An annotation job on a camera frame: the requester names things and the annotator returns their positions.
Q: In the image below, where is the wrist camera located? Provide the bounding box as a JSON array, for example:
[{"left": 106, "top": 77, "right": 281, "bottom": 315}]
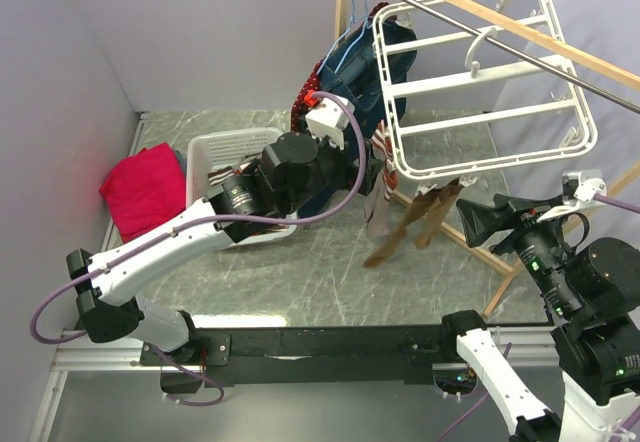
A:
[
  {"left": 304, "top": 99, "right": 349, "bottom": 149},
  {"left": 537, "top": 170, "right": 607, "bottom": 223}
]

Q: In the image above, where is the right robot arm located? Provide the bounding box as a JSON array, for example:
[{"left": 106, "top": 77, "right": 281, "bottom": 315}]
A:
[{"left": 438, "top": 194, "right": 639, "bottom": 441}]

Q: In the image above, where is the wooden clothes rack frame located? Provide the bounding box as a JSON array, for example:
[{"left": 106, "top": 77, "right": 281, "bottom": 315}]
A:
[{"left": 335, "top": 0, "right": 640, "bottom": 318}]

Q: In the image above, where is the dark blue denim garment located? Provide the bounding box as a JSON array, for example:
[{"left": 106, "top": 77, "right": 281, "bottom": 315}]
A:
[{"left": 290, "top": 16, "right": 417, "bottom": 218}]

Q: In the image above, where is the brown white striped sock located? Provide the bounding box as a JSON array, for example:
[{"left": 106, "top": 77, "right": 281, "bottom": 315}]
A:
[{"left": 207, "top": 166, "right": 237, "bottom": 187}]

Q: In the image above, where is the black base beam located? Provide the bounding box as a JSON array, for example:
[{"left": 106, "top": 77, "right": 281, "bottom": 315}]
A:
[{"left": 138, "top": 325, "right": 484, "bottom": 388}]

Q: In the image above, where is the metal hanging rod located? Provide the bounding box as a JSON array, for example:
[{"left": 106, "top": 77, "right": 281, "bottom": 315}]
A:
[{"left": 347, "top": 0, "right": 640, "bottom": 116}]

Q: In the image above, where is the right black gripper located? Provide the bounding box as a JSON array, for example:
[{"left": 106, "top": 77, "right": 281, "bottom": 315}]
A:
[{"left": 453, "top": 187, "right": 581, "bottom": 311}]

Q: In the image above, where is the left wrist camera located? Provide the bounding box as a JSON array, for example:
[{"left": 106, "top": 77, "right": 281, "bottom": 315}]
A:
[{"left": 304, "top": 99, "right": 349, "bottom": 149}]

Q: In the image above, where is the aluminium rail frame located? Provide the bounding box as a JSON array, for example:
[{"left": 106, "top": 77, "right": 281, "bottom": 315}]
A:
[{"left": 27, "top": 110, "right": 151, "bottom": 442}]

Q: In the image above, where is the blue wire hanger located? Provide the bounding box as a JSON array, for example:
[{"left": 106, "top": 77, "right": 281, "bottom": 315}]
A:
[{"left": 315, "top": 0, "right": 369, "bottom": 76}]

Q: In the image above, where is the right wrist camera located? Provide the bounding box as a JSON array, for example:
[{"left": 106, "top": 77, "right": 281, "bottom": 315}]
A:
[{"left": 537, "top": 170, "right": 607, "bottom": 223}]

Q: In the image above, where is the white laundry basket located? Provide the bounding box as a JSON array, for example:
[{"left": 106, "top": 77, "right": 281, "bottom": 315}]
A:
[{"left": 163, "top": 128, "right": 297, "bottom": 256}]

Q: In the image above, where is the red polka dot garment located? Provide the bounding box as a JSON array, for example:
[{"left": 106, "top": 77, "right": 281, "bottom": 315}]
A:
[{"left": 290, "top": 2, "right": 389, "bottom": 132}]

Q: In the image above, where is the white plastic clip hanger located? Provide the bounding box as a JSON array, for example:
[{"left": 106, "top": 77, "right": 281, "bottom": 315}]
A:
[{"left": 372, "top": 0, "right": 598, "bottom": 181}]

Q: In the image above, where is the pink folded cloth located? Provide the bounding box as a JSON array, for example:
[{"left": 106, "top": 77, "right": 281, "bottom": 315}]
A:
[{"left": 99, "top": 143, "right": 186, "bottom": 243}]

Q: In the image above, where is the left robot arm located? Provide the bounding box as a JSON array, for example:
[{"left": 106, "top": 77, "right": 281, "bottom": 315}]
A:
[{"left": 67, "top": 133, "right": 382, "bottom": 364}]

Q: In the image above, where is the tan stocking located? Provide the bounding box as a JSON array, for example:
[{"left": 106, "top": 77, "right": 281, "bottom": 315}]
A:
[
  {"left": 413, "top": 178, "right": 463, "bottom": 250},
  {"left": 363, "top": 193, "right": 430, "bottom": 268}
]

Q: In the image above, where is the beige striped-cuff sock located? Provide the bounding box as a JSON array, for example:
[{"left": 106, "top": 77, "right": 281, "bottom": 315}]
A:
[
  {"left": 371, "top": 119, "right": 394, "bottom": 162},
  {"left": 363, "top": 168, "right": 397, "bottom": 237}
]

